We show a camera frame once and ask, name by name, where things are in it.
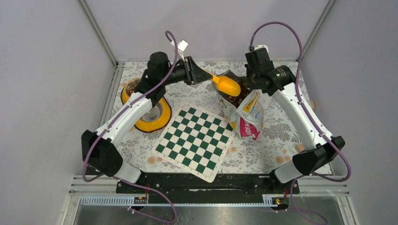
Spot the yellow plastic scoop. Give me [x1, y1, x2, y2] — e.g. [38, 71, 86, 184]
[205, 70, 241, 97]

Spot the wooden cube near right arm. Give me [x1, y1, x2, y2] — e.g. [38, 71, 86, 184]
[295, 144, 305, 152]

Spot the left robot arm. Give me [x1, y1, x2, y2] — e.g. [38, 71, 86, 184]
[81, 52, 214, 193]

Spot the pet food bag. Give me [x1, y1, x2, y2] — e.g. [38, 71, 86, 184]
[212, 70, 264, 140]

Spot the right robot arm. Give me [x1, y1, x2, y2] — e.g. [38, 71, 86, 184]
[245, 46, 345, 193]

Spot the yellow double pet bowl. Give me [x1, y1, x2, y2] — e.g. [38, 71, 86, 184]
[120, 78, 172, 133]

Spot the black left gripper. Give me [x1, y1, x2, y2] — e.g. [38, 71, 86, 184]
[161, 56, 213, 86]

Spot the green white chessboard mat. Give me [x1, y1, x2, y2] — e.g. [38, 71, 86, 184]
[151, 103, 235, 183]

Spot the floral tablecloth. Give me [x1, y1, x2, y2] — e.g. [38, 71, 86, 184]
[95, 60, 333, 175]

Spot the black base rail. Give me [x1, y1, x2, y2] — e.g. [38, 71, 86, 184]
[115, 169, 301, 195]

